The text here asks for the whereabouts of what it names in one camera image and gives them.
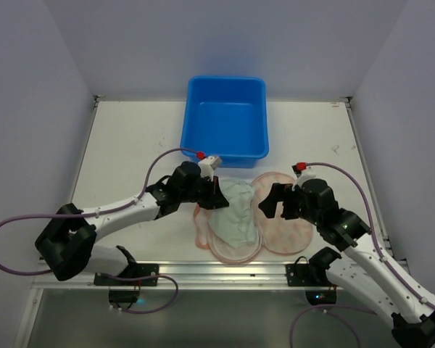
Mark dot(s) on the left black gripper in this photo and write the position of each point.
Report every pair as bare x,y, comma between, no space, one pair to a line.
208,192

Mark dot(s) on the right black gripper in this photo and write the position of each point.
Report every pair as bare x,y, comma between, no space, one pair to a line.
287,203

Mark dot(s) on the floral mesh laundry bag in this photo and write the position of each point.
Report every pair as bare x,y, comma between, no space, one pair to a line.
279,236

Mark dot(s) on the light green bra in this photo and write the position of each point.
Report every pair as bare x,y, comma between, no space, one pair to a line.
235,224

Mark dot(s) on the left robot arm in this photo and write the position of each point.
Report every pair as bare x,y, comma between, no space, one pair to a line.
69,243

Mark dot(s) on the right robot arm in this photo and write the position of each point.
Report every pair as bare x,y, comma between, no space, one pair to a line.
354,262

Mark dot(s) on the blue plastic bin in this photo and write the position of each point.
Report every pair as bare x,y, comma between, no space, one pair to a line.
226,116

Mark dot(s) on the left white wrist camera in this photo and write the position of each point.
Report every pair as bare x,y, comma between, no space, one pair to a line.
208,165

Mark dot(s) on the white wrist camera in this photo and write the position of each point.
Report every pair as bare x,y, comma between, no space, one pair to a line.
303,173
208,165

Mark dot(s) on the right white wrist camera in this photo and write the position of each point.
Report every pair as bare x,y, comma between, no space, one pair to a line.
303,173

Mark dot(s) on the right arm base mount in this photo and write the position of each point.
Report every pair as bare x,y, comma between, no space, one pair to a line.
311,275

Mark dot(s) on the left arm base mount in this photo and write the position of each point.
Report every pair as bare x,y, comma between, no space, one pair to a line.
125,294

